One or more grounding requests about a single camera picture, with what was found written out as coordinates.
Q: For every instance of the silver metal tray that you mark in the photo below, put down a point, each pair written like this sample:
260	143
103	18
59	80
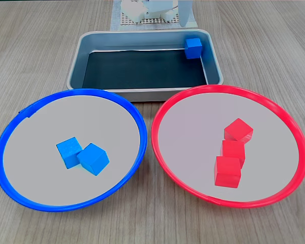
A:
214	67

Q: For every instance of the red rimmed white dish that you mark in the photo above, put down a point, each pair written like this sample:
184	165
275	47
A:
188	142

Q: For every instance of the blue cube block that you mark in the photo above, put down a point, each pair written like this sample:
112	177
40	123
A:
92	160
193	48
68	150

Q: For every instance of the blue rimmed white dish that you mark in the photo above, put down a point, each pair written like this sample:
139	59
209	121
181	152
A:
40	142

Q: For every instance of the white mesh grip mat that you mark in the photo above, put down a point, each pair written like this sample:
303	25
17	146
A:
152	20

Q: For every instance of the red cube block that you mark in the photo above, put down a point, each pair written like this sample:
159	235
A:
227	172
232	151
238	129

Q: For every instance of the black tray liner mat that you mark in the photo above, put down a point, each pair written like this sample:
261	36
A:
142	68

